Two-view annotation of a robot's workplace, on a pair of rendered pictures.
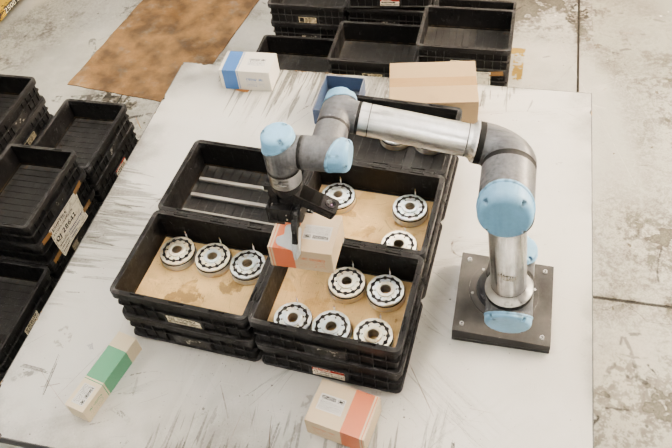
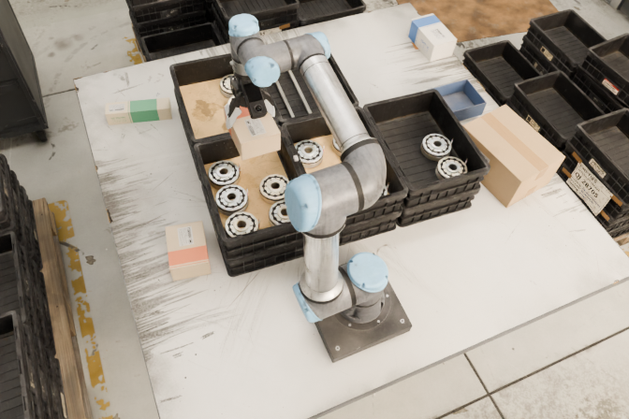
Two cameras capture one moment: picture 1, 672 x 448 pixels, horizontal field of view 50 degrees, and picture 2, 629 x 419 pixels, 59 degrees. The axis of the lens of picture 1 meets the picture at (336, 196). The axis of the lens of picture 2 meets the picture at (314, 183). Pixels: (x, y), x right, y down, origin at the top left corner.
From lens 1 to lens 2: 0.97 m
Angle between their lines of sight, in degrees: 28
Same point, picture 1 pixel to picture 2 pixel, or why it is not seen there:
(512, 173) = (326, 182)
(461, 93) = (519, 166)
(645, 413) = not seen: outside the picture
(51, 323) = (160, 67)
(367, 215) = not seen: hidden behind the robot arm
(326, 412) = (178, 237)
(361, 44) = (559, 99)
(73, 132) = (329, 0)
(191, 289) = (213, 109)
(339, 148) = (258, 63)
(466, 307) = not seen: hidden behind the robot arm
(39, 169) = (281, 1)
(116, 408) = (124, 131)
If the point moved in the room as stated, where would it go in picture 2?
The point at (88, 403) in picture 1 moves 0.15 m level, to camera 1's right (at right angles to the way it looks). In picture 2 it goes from (112, 113) to (133, 137)
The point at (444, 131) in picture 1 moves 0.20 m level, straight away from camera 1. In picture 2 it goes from (340, 120) to (410, 93)
